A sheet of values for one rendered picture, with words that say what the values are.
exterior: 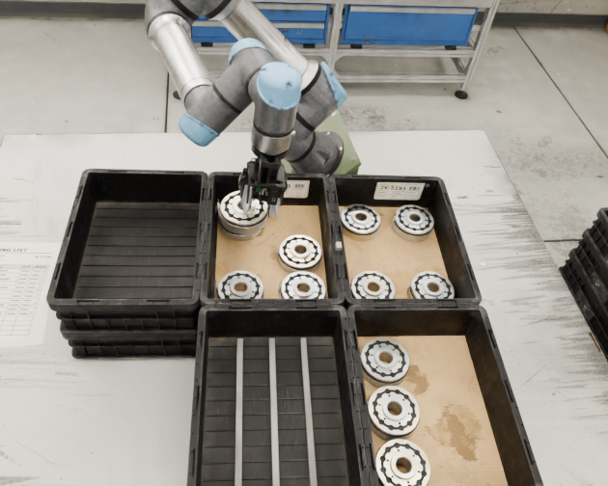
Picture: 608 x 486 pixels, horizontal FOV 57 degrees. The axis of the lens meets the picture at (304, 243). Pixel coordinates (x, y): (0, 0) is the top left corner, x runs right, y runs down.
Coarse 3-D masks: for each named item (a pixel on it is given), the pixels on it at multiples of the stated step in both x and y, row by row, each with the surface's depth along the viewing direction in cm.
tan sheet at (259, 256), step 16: (288, 208) 147; (304, 208) 147; (272, 224) 143; (288, 224) 143; (304, 224) 144; (224, 240) 138; (256, 240) 138; (272, 240) 139; (320, 240) 140; (224, 256) 134; (240, 256) 135; (256, 256) 135; (272, 256) 136; (224, 272) 131; (256, 272) 132; (272, 272) 132; (320, 272) 134; (272, 288) 129
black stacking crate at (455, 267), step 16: (352, 192) 146; (368, 192) 146; (432, 192) 147; (432, 208) 148; (448, 224) 137; (448, 240) 137; (448, 256) 137; (448, 272) 137; (464, 272) 126; (464, 288) 126
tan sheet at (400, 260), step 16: (384, 208) 150; (384, 224) 146; (352, 240) 141; (368, 240) 142; (384, 240) 142; (400, 240) 143; (432, 240) 144; (352, 256) 138; (368, 256) 138; (384, 256) 139; (400, 256) 139; (416, 256) 140; (432, 256) 140; (352, 272) 135; (384, 272) 135; (400, 272) 136; (416, 272) 136; (400, 288) 133
